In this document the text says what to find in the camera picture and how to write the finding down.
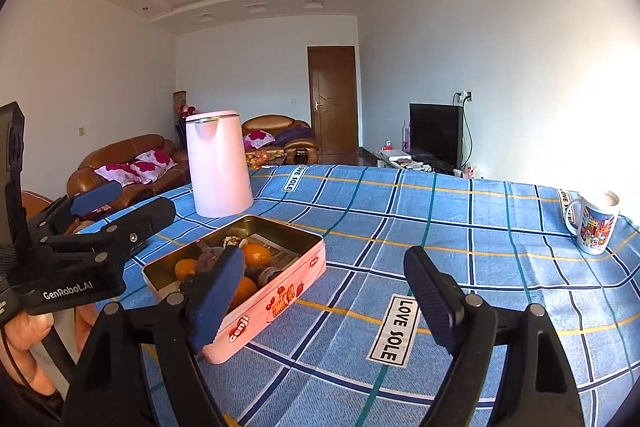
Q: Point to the brown leather sofa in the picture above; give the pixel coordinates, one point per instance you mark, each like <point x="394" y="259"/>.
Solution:
<point x="84" y="179"/>

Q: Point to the pink floral cushion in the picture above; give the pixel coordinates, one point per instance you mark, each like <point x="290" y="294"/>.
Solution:
<point x="146" y="168"/>

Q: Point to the blue plaid tablecloth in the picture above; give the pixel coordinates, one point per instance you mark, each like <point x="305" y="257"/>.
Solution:
<point x="355" y="296"/>

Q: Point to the large orange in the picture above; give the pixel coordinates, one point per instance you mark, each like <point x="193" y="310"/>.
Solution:
<point x="246" y="289"/>

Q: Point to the black television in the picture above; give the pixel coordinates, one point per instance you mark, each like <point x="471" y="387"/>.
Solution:
<point x="436" y="131"/>

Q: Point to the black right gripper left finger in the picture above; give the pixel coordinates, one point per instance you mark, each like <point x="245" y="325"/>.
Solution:
<point x="109" y="386"/>

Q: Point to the pink metal tin box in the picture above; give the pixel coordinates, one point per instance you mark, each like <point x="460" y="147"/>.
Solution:
<point x="245" y="322"/>

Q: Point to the colourful printed white mug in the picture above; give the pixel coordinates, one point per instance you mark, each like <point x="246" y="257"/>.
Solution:
<point x="591" y="217"/>

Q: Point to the low tv cabinet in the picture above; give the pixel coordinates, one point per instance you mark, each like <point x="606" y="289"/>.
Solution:
<point x="395" y="159"/>

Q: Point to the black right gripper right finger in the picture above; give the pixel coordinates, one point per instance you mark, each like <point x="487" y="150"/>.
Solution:
<point x="537" y="386"/>

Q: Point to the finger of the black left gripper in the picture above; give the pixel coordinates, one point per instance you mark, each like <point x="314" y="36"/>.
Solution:
<point x="80" y="206"/>
<point x="117" y="239"/>

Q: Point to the left human hand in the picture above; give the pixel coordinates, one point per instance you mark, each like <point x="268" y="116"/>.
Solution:
<point x="25" y="359"/>

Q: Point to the pink electric kettle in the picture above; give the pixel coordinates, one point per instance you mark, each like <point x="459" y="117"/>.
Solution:
<point x="217" y="162"/>

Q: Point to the small orange tangerine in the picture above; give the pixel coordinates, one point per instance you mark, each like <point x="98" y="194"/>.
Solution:
<point x="185" y="268"/>
<point x="256" y="255"/>

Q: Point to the dark brown far door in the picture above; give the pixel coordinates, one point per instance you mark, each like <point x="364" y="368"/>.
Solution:
<point x="333" y="101"/>

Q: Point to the brown leather armchair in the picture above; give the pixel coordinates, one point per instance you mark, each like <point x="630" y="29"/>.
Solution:
<point x="282" y="138"/>

